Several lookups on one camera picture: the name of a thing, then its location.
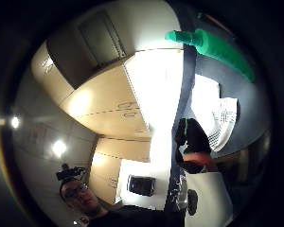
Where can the dark-rimmed glasses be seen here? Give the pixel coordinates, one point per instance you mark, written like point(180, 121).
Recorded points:
point(75, 191)

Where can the small black oval object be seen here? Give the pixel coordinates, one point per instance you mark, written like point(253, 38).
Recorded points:
point(192, 202)

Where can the black wall device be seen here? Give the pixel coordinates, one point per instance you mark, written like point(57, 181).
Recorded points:
point(142, 185)

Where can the dark door panel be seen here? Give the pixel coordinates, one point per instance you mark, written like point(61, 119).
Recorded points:
point(99, 39)

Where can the round ceiling lamp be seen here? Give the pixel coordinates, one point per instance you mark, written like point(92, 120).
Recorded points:
point(59, 148)
point(15, 122)

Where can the white paper sheet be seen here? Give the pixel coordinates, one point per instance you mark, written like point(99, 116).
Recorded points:
point(205, 96)

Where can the the person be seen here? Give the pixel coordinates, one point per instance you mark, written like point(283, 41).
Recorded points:
point(116, 216)

